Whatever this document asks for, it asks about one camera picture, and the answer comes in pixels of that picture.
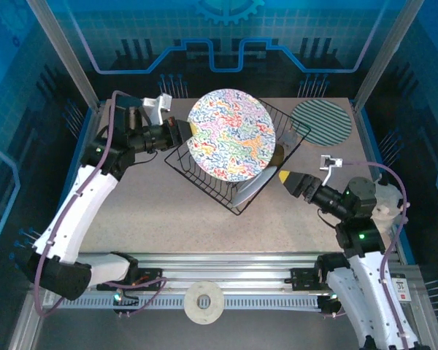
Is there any black connector box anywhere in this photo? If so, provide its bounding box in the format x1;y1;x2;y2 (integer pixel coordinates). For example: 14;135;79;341
112;287;139;318
318;294;346;319

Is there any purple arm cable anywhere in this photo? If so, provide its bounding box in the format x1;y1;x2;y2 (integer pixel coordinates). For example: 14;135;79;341
32;90;169;319
320;161;415;350

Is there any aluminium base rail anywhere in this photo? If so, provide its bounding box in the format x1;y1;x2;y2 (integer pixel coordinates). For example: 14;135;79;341
32;251;420;296

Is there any white and black plush toy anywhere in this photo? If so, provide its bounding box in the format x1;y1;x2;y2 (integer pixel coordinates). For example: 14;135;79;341
372;174;406;234

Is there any white label card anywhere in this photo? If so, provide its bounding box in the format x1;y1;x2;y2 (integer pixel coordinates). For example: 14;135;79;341
391;276;414;304

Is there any slotted grey cable duct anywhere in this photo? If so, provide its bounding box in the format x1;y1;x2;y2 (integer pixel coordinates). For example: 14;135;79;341
56;295;324;311

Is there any small clear glass bowl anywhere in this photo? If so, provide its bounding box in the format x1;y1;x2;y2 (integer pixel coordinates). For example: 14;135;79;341
279;129;301;147

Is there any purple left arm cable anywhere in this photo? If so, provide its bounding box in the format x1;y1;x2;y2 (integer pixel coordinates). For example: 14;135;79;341
32;90;169;319

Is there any black wire dish rack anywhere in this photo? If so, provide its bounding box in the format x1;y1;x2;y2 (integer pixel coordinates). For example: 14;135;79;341
163;98;312;217

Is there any white plate with blue rings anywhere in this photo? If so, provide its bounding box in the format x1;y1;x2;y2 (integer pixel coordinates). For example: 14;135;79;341
230;166;280;209

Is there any white ring disc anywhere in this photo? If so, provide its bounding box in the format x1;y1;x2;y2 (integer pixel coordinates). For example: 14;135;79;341
184;280;226;325

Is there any aluminium frame post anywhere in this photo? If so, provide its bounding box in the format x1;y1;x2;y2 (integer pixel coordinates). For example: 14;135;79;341
27;0;105;112
352;0;424;112

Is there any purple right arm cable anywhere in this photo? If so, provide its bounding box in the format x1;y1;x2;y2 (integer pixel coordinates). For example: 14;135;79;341
320;161;415;350

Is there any green striped plate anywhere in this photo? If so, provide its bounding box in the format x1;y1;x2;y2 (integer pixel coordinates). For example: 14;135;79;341
290;98;353;147

